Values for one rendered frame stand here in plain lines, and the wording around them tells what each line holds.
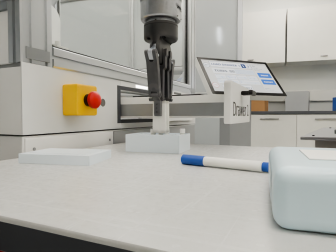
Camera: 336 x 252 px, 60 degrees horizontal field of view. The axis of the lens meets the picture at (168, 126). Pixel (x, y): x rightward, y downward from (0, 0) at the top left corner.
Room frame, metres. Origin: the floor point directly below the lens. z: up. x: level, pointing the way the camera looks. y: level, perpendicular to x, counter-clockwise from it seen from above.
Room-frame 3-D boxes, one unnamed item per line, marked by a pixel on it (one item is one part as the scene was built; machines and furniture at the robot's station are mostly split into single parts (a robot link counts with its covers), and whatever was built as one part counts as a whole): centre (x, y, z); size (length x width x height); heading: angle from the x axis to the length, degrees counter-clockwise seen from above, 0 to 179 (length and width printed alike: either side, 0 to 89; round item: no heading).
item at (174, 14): (0.64, 0.02, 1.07); 0.09 x 0.09 x 0.06
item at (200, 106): (0.95, -0.02, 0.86); 0.40 x 0.26 x 0.06; 65
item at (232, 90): (0.86, -0.21, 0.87); 0.29 x 0.02 x 0.11; 155
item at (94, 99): (0.68, 0.17, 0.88); 0.04 x 0.03 x 0.04; 155
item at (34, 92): (1.24, 0.50, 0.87); 1.02 x 0.95 x 0.14; 155
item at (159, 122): (0.64, 0.02, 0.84); 0.03 x 0.01 x 0.07; 71
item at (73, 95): (0.69, 0.20, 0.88); 0.07 x 0.05 x 0.07; 155
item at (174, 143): (0.66, 0.02, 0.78); 0.12 x 0.08 x 0.04; 71
